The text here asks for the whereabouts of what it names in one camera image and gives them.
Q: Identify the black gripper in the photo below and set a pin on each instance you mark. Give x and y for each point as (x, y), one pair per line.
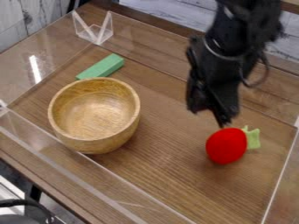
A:
(215, 77)

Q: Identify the red plush strawberry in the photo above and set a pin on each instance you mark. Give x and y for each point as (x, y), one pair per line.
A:
(227, 144)

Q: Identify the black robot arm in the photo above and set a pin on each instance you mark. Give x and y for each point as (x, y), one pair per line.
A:
(244, 25)

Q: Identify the green rectangular block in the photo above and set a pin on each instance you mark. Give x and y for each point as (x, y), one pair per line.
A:
(102, 68)

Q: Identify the wooden bowl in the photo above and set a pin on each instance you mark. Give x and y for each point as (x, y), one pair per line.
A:
(93, 115)

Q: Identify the clear acrylic corner bracket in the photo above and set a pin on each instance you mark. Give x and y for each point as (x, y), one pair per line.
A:
(96, 34)

